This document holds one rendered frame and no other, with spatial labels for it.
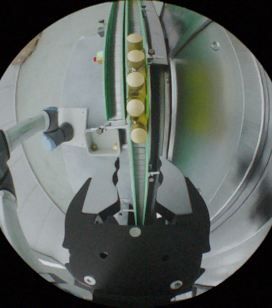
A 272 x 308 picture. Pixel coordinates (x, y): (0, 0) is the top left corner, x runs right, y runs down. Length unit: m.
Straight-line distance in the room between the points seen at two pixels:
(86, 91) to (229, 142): 0.71
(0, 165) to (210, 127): 0.53
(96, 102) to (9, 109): 3.50
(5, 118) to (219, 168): 3.90
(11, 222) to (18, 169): 3.53
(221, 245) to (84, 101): 0.81
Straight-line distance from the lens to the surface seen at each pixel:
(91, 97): 0.68
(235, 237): 0.17
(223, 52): 0.19
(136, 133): 0.21
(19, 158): 3.82
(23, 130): 0.46
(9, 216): 0.34
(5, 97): 3.96
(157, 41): 0.62
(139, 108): 0.20
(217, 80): 0.18
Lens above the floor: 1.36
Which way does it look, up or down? 61 degrees down
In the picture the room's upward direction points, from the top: 176 degrees counter-clockwise
